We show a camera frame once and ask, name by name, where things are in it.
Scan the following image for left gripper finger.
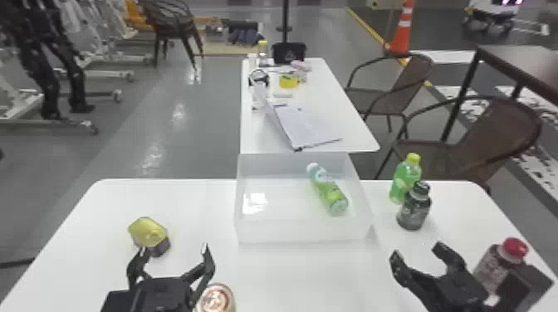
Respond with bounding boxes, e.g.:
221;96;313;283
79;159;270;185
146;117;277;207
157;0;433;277
180;242;217;301
126;246;152;289

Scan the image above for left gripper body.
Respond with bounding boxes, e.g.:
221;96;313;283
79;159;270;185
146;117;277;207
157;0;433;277
100;276;195;312

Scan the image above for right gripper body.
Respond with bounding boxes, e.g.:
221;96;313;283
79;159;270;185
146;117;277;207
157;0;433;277
418;267;487;312

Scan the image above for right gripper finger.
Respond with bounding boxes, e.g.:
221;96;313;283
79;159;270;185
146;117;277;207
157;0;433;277
389;249;438;302
431;241;467;280

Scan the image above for red can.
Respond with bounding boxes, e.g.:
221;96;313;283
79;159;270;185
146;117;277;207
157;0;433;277
193;282;237;312

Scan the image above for yellow can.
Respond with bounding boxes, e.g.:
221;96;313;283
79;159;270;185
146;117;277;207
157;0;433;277
128;216;172;258

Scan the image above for dark bottle red cap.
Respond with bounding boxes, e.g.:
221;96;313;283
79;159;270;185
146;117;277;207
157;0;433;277
472;236;530;295

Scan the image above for dark grey bottle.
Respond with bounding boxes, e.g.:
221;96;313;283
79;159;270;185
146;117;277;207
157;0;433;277
395;180;433;232

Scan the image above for clear box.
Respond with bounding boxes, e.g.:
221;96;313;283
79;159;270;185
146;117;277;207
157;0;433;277
233;152;374;244

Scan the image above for green bottle yellow cap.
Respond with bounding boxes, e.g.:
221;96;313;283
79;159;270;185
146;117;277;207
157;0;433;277
389;152;423;205

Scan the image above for green bottle pale cap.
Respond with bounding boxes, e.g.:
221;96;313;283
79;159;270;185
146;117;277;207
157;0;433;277
306;162;350;217

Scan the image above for brown chair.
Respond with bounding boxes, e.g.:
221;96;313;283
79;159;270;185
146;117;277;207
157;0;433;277
344;51;435;140
374;95;544;195

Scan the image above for white notebook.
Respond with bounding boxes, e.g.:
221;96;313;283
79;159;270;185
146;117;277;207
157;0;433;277
263;100;344;152

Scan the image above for white side table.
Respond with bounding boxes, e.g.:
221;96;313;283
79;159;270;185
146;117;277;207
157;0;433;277
239;57;381;155

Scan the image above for yellow tape roll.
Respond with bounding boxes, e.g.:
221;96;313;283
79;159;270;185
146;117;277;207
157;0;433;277
278;73;301;90

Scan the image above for dark side table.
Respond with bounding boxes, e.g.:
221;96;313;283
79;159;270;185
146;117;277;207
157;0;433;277
440;44;558;143

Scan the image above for clear bottle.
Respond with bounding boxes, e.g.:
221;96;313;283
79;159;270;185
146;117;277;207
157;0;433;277
256;40;271;68

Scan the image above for black bag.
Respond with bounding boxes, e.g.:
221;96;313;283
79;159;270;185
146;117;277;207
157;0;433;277
271;41;307;66

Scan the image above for orange cone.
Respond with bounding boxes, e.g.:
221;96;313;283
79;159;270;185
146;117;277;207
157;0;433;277
388;0;415;56

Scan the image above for black chair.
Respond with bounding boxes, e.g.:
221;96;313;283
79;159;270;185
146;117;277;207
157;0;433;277
138;0;205;71

